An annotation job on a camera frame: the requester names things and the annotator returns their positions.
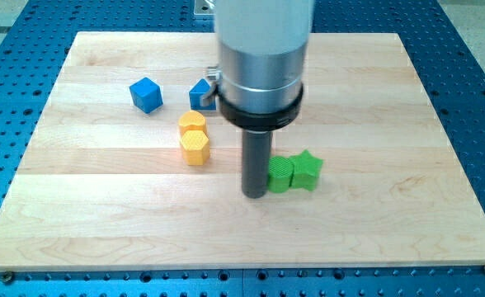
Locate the blue cube block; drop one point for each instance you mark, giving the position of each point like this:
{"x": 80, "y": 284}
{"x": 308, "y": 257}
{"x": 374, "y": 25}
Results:
{"x": 146, "y": 95}

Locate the light wooden board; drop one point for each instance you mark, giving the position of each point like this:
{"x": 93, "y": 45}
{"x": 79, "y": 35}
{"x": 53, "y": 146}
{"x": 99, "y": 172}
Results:
{"x": 103, "y": 186}

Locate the green star block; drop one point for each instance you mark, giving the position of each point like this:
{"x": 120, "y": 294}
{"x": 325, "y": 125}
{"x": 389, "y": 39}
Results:
{"x": 306, "y": 170}

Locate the yellow heart block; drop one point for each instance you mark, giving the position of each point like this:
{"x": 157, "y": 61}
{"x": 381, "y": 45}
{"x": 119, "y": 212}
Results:
{"x": 192, "y": 120}

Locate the silver robot arm cylinder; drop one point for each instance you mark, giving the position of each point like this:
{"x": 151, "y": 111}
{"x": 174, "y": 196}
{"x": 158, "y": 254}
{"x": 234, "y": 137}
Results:
{"x": 262, "y": 44}

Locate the green cylinder block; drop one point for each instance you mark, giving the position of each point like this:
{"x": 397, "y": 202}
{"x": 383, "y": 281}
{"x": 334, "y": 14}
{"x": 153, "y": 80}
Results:
{"x": 280, "y": 172}

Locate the yellow hexagon block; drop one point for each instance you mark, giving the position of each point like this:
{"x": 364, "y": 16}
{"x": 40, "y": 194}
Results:
{"x": 195, "y": 147}

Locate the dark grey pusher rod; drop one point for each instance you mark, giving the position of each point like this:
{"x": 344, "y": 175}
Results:
{"x": 256, "y": 154}

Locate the blue pentagon block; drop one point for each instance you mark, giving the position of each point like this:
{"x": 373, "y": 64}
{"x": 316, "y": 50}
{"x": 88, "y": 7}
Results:
{"x": 195, "y": 95}

